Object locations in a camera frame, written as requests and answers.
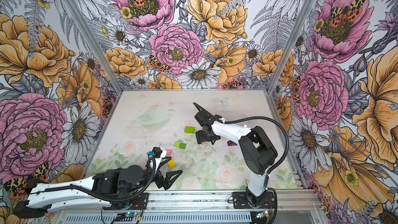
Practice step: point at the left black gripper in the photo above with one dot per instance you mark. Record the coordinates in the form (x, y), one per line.
(167, 182)

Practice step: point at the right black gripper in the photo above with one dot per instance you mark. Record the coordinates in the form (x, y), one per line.
(200, 137)

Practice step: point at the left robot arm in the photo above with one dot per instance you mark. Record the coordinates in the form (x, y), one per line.
(117, 189)

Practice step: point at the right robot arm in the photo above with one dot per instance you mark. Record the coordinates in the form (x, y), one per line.
(259, 153)

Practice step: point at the yellow block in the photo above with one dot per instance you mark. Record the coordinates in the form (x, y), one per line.
(171, 164)

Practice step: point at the large green block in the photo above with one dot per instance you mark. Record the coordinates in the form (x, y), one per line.
(189, 130)

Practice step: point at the purple house-shaped block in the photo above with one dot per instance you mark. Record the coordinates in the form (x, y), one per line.
(231, 143)

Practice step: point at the green circuit board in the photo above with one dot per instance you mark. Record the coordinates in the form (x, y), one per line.
(130, 216)

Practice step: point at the small right circuit board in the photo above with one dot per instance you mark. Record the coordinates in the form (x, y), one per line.
(263, 214)

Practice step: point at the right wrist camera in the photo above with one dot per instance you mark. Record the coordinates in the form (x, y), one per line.
(203, 118)

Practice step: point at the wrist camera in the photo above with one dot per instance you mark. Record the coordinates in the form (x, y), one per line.
(157, 153)
(203, 118)

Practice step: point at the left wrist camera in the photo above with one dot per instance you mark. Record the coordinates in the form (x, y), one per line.
(157, 153)

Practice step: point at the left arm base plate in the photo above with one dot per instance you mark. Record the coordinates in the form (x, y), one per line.
(139, 203)

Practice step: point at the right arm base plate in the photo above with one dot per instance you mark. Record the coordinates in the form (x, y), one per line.
(246, 200)

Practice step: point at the aluminium front rail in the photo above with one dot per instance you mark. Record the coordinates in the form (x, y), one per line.
(173, 201)

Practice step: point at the right aluminium corner post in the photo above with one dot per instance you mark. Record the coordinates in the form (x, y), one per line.
(302, 16)

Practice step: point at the aluminium corner post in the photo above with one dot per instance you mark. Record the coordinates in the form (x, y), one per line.
(79, 19)
(302, 16)

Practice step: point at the left aluminium corner post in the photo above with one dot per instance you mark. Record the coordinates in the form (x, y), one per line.
(79, 19)

